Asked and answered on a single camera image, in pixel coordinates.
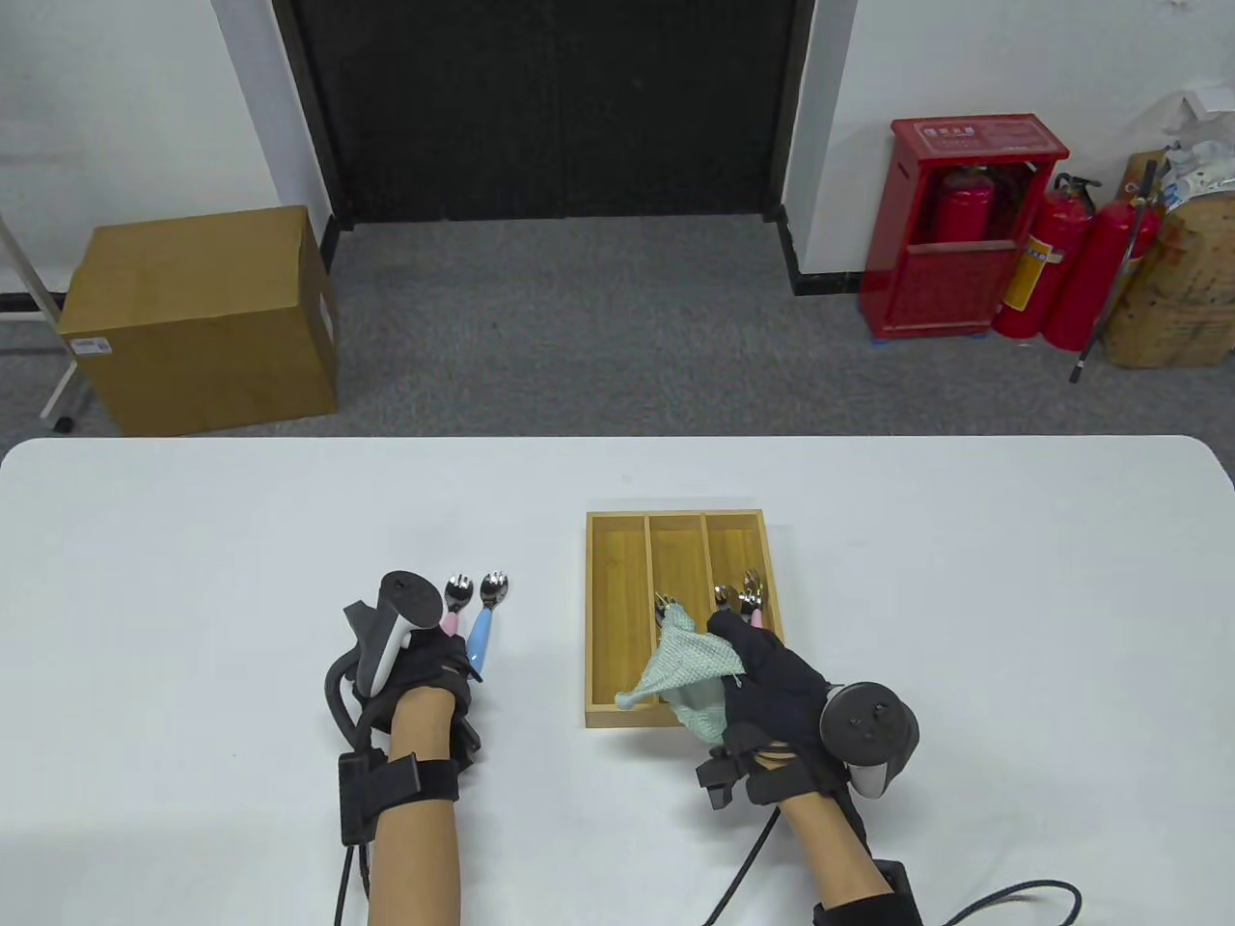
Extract person's left hand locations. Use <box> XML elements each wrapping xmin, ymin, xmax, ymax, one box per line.
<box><xmin>352</xmin><ymin>627</ymin><xmax>483</xmax><ymax>768</ymax></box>

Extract person's right hand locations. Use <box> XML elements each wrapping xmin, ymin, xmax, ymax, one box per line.
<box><xmin>706</xmin><ymin>610</ymin><xmax>852</xmax><ymax>803</ymax></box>

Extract green fish scale cleaning cloth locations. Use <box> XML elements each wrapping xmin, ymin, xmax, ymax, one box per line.
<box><xmin>615</xmin><ymin>603</ymin><xmax>750</xmax><ymax>746</ymax></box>

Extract person's left forearm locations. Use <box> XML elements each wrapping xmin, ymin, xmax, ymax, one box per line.
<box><xmin>365</xmin><ymin>687</ymin><xmax>464</xmax><ymax>926</ymax></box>

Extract black round controller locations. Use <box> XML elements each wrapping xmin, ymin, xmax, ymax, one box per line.
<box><xmin>818</xmin><ymin>681</ymin><xmax>921</xmax><ymax>800</ymax></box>
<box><xmin>343</xmin><ymin>571</ymin><xmax>447</xmax><ymax>697</ymax></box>

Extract wooden cutlery tray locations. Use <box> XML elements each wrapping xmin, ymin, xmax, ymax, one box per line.
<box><xmin>585</xmin><ymin>510</ymin><xmax>795</xmax><ymax>730</ymax></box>

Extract plain brown cardboard box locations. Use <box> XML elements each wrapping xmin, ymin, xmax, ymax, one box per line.
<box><xmin>58</xmin><ymin>205</ymin><xmax>341</xmax><ymax>437</ymax></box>

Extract red fire extinguisher cabinet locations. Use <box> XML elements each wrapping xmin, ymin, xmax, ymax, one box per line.
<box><xmin>859</xmin><ymin>116</ymin><xmax>1070</xmax><ymax>340</ymax></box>

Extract black stick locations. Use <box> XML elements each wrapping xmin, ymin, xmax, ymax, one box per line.
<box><xmin>1069</xmin><ymin>159</ymin><xmax>1159</xmax><ymax>384</ymax></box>

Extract white metal stand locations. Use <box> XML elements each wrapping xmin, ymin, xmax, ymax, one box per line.
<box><xmin>0</xmin><ymin>212</ymin><xmax>78</xmax><ymax>433</ymax></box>

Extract red extinguisher with yellow label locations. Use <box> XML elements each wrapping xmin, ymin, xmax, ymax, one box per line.
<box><xmin>994</xmin><ymin>174</ymin><xmax>1101</xmax><ymax>340</ymax></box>

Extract red fire extinguisher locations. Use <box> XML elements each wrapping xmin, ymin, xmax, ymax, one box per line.
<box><xmin>1042</xmin><ymin>198</ymin><xmax>1164</xmax><ymax>351</ymax></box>
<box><xmin>931</xmin><ymin>166</ymin><xmax>997</xmax><ymax>244</ymax></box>

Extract worn printed cardboard box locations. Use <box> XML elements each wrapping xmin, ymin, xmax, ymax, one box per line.
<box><xmin>1100</xmin><ymin>150</ymin><xmax>1235</xmax><ymax>369</ymax></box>

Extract black door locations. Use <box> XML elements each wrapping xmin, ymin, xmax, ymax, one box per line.
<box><xmin>273</xmin><ymin>0</ymin><xmax>816</xmax><ymax>230</ymax></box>

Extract white plastic bags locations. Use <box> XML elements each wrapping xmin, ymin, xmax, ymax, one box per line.
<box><xmin>1153</xmin><ymin>82</ymin><xmax>1235</xmax><ymax>208</ymax></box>

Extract black cable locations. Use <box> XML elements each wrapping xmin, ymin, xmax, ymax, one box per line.
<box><xmin>333</xmin><ymin>841</ymin><xmax>375</xmax><ymax>926</ymax></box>
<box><xmin>707</xmin><ymin>808</ymin><xmax>1084</xmax><ymax>926</ymax></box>

